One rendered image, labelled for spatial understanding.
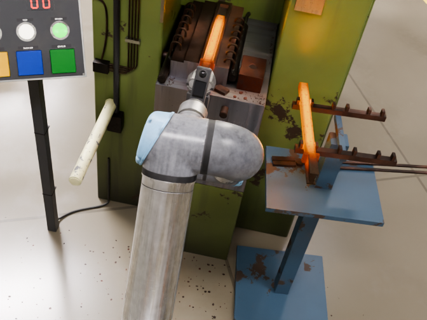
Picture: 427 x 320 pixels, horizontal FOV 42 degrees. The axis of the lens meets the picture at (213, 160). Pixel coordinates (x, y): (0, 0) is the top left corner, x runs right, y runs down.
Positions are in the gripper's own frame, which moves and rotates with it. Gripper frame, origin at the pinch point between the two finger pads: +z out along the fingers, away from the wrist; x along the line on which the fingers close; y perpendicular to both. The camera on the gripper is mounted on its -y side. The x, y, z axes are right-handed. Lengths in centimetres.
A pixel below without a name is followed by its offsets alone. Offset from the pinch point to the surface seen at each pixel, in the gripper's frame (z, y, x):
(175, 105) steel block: -3.0, 16.3, -8.2
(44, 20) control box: -9, -12, -51
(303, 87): 2.9, 2.1, 33.3
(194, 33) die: 20.1, 1.2, -7.6
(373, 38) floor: 215, 102, 99
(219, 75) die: 3.0, 4.2, 4.8
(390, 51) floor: 201, 102, 111
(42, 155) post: -7, 51, -58
